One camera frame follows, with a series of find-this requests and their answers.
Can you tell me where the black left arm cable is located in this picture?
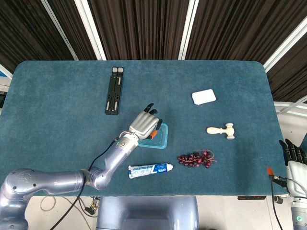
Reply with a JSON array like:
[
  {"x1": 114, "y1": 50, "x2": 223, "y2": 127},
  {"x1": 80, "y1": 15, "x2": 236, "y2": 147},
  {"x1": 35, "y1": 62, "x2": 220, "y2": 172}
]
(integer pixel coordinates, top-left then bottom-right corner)
[{"x1": 49, "y1": 140, "x2": 118, "y2": 230}]

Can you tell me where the black floor plug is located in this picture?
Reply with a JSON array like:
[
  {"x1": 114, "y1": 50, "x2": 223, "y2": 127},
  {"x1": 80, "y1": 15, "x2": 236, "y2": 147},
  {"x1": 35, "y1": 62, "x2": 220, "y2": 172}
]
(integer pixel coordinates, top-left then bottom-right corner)
[{"x1": 84, "y1": 196, "x2": 100, "y2": 216}]

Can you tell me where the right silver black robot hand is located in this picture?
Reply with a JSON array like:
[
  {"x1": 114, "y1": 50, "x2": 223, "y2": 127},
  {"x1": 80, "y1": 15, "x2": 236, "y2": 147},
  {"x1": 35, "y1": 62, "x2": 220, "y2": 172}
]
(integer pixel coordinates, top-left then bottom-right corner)
[{"x1": 267, "y1": 138, "x2": 307, "y2": 197}]

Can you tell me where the black right hand cable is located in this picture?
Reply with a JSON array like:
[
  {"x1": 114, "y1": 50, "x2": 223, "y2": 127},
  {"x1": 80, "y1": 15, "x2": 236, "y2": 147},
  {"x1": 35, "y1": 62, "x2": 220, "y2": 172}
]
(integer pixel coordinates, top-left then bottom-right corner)
[{"x1": 268, "y1": 176, "x2": 285, "y2": 230}]

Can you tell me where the dark brown curtain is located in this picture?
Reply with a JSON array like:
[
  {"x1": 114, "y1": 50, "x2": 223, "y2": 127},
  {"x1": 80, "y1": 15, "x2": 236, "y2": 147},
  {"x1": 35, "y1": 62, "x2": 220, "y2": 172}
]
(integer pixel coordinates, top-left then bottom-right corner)
[{"x1": 0, "y1": 0, "x2": 307, "y2": 104}]

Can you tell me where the white floor cable loop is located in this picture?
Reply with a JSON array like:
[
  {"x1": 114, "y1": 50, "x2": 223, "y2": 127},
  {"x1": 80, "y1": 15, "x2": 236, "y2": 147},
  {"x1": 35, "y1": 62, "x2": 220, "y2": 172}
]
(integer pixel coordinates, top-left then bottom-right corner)
[{"x1": 40, "y1": 196, "x2": 57, "y2": 212}]

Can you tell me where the black metal bracket plate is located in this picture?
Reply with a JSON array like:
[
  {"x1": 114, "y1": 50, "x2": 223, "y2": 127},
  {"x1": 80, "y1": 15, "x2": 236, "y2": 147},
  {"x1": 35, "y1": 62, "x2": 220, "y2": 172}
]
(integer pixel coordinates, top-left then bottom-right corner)
[{"x1": 237, "y1": 195, "x2": 267, "y2": 201}]

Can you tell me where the wooden toy hammer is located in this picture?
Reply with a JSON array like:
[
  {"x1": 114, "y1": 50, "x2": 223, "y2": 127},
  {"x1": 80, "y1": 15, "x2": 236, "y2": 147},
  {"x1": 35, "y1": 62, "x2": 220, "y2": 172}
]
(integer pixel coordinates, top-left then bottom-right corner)
[{"x1": 206, "y1": 123, "x2": 236, "y2": 140}]

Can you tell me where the red grape bunch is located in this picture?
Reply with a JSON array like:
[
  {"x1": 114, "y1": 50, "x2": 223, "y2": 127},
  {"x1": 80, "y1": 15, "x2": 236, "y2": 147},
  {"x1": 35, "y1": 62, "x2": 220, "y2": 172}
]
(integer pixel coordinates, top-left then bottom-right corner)
[{"x1": 177, "y1": 149, "x2": 218, "y2": 169}]

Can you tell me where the blue-grey robot torso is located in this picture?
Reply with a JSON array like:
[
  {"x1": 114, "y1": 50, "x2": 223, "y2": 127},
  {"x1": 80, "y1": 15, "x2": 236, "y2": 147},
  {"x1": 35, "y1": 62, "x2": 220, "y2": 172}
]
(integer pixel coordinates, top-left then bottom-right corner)
[{"x1": 95, "y1": 196, "x2": 200, "y2": 230}]

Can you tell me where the teal plastic container lid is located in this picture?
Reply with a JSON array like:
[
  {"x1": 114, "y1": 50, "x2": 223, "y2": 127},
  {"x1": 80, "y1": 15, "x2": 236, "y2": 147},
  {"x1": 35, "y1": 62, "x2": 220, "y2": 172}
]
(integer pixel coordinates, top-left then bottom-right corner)
[{"x1": 138, "y1": 122, "x2": 168, "y2": 150}]

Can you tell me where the thin grey frame post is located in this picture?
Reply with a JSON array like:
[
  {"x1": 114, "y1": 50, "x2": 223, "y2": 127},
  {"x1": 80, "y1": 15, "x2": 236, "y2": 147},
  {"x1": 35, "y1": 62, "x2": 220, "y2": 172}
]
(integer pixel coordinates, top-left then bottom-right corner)
[{"x1": 40, "y1": 0, "x2": 79, "y2": 61}]

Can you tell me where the white frame rail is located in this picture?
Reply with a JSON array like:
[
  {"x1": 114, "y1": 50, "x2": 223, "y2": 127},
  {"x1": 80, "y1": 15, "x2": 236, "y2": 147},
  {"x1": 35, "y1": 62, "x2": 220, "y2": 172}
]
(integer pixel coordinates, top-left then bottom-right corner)
[{"x1": 273, "y1": 95, "x2": 307, "y2": 118}]

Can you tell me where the white blue toothpaste tube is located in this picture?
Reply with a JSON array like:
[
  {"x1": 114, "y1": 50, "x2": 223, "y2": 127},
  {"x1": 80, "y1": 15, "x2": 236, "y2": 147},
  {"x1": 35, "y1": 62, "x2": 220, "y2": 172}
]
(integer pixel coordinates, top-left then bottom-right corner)
[{"x1": 128, "y1": 163, "x2": 174, "y2": 180}]

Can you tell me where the black folding stand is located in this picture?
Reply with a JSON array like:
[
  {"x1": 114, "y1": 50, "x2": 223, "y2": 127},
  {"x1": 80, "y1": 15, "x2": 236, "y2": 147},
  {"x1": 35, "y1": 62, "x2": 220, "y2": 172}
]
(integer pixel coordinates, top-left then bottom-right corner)
[{"x1": 104, "y1": 67, "x2": 125, "y2": 116}]

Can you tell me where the wide white frame post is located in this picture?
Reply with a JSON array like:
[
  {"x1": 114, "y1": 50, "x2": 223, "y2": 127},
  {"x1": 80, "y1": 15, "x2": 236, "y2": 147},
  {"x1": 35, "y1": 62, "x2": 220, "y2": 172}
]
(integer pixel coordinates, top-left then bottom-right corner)
[{"x1": 74, "y1": 0, "x2": 107, "y2": 61}]

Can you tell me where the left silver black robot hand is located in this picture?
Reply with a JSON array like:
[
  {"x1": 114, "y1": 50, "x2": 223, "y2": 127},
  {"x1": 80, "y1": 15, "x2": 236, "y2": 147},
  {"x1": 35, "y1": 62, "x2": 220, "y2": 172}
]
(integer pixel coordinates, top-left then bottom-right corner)
[{"x1": 129, "y1": 103, "x2": 163, "y2": 140}]

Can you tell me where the blue-green table cloth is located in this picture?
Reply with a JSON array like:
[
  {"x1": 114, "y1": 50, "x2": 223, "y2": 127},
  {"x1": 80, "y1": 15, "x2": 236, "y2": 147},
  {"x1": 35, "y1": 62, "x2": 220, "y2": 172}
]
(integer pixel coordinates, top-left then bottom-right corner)
[{"x1": 0, "y1": 59, "x2": 286, "y2": 197}]

